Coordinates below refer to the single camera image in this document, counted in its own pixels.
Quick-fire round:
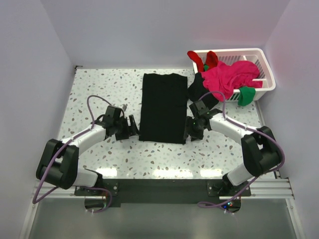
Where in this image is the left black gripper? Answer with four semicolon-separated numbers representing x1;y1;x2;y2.
113;115;140;141

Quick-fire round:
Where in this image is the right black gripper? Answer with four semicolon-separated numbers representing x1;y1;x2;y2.
183;116;206;142

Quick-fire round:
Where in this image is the black t-shirt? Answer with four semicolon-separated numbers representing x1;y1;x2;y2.
139;73;188;144

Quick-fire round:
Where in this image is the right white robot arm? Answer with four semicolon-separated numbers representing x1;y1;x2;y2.
184;110;285;196

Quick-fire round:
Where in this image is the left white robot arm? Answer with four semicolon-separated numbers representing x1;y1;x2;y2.
36;115;139;195

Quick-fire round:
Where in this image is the pink t-shirt in basket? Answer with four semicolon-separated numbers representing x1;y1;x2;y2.
201;60;263;102

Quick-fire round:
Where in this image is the green garment in basket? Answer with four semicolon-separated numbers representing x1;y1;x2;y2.
202;63;256;107

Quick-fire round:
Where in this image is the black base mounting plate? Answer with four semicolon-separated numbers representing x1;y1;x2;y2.
74;179;248;207

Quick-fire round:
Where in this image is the red garment in basket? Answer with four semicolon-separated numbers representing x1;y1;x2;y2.
187;50;219;73

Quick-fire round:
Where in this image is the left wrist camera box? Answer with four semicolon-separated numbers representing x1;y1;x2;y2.
102;106;125;124

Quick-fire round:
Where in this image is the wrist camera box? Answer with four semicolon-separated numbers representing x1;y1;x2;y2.
102;106;125;124
189;100;210;118

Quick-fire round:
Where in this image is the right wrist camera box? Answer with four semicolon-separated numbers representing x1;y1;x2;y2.
189;100;210;118

